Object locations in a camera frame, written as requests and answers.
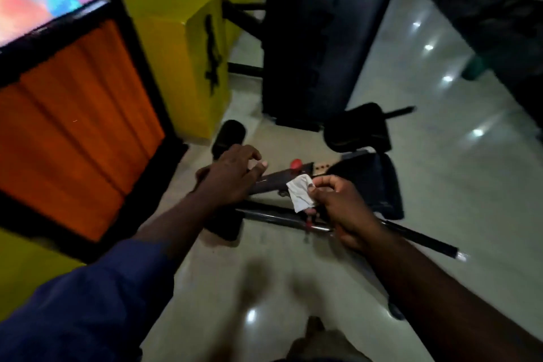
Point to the person's left hand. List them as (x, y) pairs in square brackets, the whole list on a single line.
[(229, 179)]

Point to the person's right hand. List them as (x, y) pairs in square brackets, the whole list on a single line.
[(348, 213)]

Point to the black hip pad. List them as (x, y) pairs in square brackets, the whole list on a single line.
[(369, 183), (358, 126)]

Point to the black roman chair bench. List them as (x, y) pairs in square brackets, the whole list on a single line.
[(275, 179)]

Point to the white cleaning wipe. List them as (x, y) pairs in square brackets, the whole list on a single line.
[(299, 194)]

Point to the person's left forearm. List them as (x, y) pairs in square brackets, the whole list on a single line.
[(178, 230)]

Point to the person's right forearm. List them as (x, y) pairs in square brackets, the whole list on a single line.
[(437, 302)]

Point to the person's blue shirt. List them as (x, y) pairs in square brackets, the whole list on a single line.
[(85, 311)]

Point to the black foam roller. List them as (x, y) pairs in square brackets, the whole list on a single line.
[(229, 137), (222, 224)]

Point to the red adjustment knob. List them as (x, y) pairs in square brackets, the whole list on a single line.
[(296, 164)]

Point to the black framed window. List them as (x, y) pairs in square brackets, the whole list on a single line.
[(140, 204)]

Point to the orange curtain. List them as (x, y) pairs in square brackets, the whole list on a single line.
[(76, 128)]

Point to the green waste bin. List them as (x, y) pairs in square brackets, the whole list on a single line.
[(473, 68)]

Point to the black figure wall decal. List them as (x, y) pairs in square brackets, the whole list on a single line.
[(212, 56)]

